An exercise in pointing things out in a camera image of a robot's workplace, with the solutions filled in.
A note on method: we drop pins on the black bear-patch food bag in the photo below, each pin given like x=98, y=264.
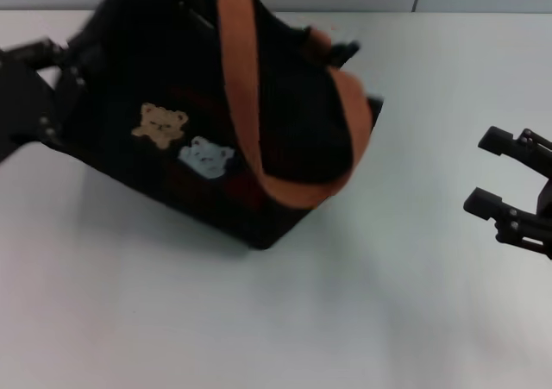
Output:
x=172, y=61

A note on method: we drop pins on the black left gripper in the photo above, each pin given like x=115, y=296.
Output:
x=23, y=104

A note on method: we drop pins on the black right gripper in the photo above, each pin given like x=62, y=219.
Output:
x=547, y=199

